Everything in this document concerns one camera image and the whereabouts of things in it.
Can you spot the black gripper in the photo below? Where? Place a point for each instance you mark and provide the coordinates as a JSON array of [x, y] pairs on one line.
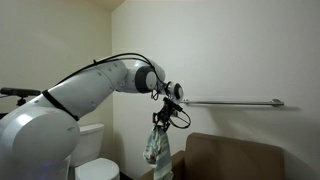
[[164, 116]]

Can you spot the blue green striped towel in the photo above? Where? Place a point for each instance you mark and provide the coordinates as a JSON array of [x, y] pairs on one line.
[[161, 153]]

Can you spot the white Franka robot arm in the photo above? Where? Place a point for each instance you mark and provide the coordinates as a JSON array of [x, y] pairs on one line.
[[83, 90]]

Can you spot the brown cardboard box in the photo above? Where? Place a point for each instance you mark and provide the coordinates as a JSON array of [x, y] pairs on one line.
[[230, 156]]

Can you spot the chrome towel bar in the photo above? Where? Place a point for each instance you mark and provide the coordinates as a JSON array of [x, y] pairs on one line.
[[233, 102]]

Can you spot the white toilet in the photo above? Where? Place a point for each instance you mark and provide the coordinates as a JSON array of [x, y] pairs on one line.
[[95, 166]]

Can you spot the black camera on tripod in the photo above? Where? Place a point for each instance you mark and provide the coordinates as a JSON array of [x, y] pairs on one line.
[[20, 91]]

